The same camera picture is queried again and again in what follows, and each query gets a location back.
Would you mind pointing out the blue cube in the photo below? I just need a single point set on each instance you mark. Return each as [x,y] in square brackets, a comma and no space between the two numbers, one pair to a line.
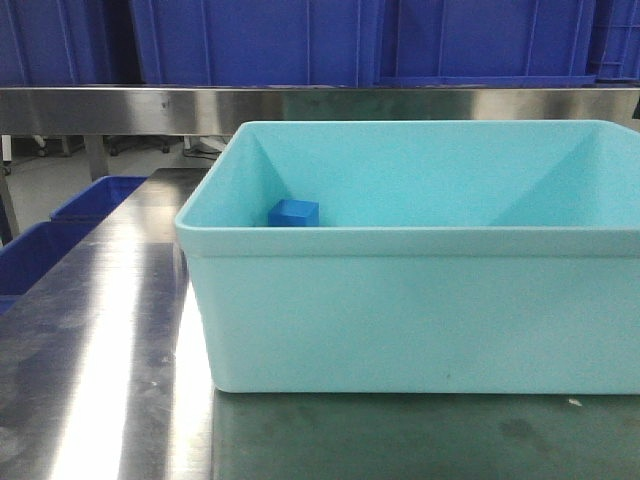
[294,213]

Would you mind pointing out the light cyan plastic tub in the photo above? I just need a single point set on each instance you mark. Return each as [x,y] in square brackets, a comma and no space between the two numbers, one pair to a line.
[451,257]

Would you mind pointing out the blue crate middle upper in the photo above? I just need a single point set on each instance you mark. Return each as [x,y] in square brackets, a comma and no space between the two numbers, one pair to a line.
[364,44]

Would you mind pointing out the blue bin left far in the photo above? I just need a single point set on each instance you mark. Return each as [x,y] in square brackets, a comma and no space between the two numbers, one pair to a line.
[98,200]

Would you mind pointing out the blue bin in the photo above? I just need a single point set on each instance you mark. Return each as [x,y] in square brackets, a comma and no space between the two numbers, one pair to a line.
[28,257]
[98,200]

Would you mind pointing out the blue bin left near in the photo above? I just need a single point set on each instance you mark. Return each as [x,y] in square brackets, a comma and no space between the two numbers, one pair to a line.
[28,257]

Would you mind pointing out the blue crate far left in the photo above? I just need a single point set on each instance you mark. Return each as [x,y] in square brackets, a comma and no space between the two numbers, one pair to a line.
[67,43]

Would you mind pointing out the blue ribbed crate with label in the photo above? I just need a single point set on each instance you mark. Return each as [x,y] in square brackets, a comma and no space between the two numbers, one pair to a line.
[614,49]

